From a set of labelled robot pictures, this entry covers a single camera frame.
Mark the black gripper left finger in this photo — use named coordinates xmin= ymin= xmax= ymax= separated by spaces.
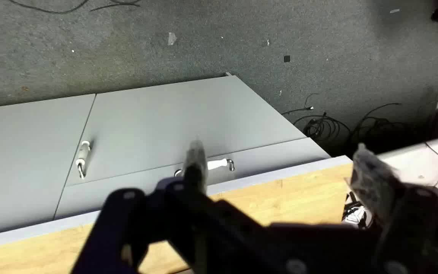
xmin=70 ymin=138 xmax=263 ymax=274

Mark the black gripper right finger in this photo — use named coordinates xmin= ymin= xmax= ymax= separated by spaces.
xmin=350 ymin=143 xmax=438 ymax=274

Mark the white side table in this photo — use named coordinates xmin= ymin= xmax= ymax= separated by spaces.
xmin=377 ymin=132 xmax=438 ymax=202

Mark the black cable bundle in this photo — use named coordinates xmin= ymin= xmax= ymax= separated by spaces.
xmin=281 ymin=91 xmax=436 ymax=154

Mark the grey cabinet with metal handles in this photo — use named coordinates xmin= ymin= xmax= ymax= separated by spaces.
xmin=0 ymin=73 xmax=331 ymax=239

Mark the black thin floor cable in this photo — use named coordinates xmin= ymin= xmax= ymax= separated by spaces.
xmin=7 ymin=0 xmax=143 ymax=15

